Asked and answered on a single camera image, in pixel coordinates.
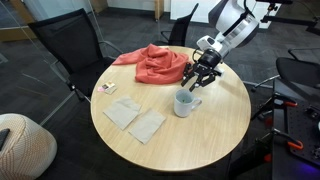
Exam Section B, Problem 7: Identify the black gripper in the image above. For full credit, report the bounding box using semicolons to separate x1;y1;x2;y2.
181;49;222;92

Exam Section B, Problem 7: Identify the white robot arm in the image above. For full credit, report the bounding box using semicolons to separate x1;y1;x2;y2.
181;0;259;92

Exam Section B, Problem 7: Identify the white ceramic mug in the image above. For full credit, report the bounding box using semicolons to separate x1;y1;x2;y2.
174;89;202;118

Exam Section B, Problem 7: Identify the black office chair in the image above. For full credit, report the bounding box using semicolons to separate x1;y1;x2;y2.
154;3;199;46

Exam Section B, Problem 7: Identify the salmon red cloth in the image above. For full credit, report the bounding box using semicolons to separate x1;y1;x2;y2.
113;44;189;85

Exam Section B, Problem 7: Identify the round wooden table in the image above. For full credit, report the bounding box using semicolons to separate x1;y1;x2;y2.
91;63;251;172

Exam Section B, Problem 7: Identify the right brown paper napkin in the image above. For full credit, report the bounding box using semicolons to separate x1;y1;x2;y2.
129;109;166;144

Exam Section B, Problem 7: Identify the brown paper napkin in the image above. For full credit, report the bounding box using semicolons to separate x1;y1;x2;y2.
129;109;166;144
103;96;141;130

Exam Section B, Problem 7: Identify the far black orange clamp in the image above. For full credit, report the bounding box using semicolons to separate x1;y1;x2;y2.
250;92;298;120

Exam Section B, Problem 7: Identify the black orange clamp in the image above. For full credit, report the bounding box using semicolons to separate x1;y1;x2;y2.
250;92;298;120
258;128;304;150

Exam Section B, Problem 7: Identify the left brown paper napkin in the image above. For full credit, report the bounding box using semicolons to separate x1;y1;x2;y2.
103;96;141;130

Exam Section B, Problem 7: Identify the black chair at right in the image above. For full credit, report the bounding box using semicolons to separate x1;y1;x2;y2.
251;48;320;92

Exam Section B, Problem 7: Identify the near black orange clamp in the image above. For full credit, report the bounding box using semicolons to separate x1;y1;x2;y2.
258;128;304;150

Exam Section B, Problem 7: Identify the black perforated mounting board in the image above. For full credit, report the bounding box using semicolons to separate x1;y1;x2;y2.
287;106;320;166

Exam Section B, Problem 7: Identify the large black mesh chair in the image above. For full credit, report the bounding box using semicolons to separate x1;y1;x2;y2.
28;9;123;101

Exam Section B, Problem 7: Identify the white woven pouf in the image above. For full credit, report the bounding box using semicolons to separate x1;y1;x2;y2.
0;113;57;180

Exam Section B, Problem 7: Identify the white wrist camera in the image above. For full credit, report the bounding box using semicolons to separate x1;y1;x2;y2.
214;65;225;76

